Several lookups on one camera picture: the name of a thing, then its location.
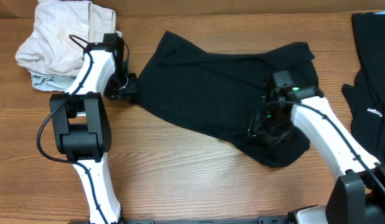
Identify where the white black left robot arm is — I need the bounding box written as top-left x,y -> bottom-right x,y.
46,33 -> 138,223

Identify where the black garment pile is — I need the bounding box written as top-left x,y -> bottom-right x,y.
341,12 -> 385,164

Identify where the beige folded garment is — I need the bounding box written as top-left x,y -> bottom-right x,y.
15,0 -> 116,77

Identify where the light blue folded garment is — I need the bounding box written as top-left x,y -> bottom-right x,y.
27,68 -> 75,91

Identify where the black t-shirt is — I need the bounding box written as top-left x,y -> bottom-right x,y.
137,32 -> 318,168

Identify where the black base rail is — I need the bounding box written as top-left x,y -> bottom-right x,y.
118,215 -> 292,224

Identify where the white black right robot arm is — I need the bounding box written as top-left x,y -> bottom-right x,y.
248,70 -> 385,224

